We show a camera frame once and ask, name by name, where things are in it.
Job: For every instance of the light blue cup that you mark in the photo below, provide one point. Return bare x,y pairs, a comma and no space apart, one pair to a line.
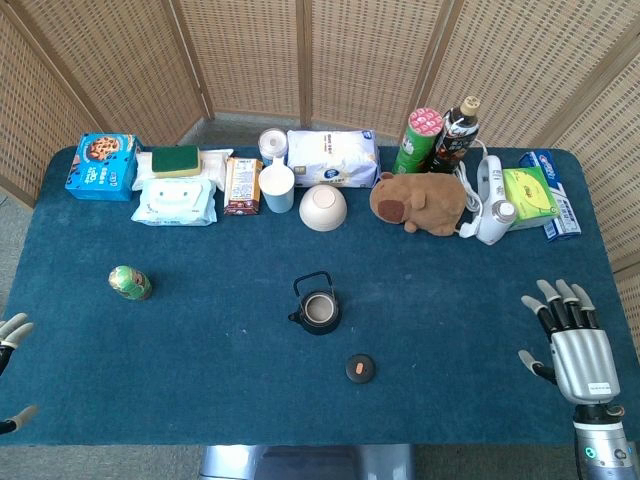
277,192

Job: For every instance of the blue cookie box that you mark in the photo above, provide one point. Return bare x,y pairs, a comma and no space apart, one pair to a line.
100,167

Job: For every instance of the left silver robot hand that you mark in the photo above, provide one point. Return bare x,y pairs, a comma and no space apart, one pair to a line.
11,330

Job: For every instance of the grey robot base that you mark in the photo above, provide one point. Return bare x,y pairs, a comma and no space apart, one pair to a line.
307,462

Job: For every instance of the wicker folding screen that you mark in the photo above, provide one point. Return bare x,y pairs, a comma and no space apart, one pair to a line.
250,50

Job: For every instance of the brown yellow snack carton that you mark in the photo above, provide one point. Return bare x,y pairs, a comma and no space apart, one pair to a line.
243,185

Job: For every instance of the wet wipes pack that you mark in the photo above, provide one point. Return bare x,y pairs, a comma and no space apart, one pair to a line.
172,202

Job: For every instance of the green chips can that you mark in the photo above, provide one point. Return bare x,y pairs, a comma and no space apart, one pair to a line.
415,145

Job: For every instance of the white round roll container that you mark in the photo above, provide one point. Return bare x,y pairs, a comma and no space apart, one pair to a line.
272,142

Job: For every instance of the green yellow sponge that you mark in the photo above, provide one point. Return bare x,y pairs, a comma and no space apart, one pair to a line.
176,161

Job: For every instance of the large white tissue pack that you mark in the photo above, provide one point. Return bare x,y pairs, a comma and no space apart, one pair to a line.
332,157

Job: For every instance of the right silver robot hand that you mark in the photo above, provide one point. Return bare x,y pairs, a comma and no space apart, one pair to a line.
585,360

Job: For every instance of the blue toothpaste box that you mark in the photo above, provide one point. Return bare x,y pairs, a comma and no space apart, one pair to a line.
562,210

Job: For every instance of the green tissue box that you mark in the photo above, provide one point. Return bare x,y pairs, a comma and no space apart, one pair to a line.
530,197

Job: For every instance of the dark teal tablecloth covered table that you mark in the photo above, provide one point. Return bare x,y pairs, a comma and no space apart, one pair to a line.
200,350

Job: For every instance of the black teapot lid orange knob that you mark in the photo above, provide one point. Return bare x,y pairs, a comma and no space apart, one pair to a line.
360,369

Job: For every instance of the brown capybara plush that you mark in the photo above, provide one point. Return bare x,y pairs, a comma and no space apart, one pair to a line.
425,200

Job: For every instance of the beige upturned bowl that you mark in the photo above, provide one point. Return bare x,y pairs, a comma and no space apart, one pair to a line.
322,207

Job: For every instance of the white plastic pack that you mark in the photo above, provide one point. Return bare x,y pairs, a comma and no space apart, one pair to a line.
217,167

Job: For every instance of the dark drink bottle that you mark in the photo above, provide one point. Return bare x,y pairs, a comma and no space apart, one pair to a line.
452,145

